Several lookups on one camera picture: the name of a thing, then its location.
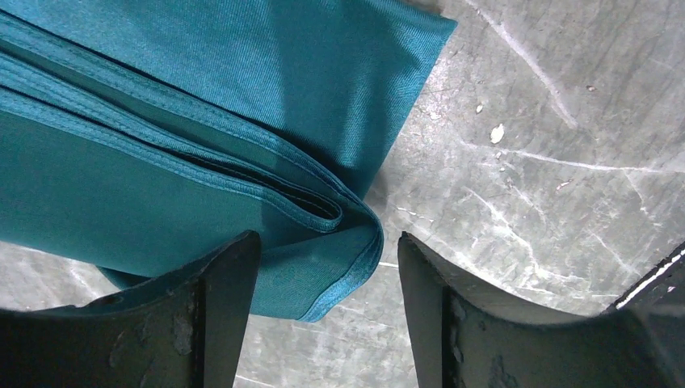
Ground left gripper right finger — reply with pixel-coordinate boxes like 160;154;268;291
397;233;684;387

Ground teal cloth napkin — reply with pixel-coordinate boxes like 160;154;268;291
1;1;456;322

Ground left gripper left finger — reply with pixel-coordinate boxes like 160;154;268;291
1;231;261;387

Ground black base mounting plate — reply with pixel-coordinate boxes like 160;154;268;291
605;243;684;313

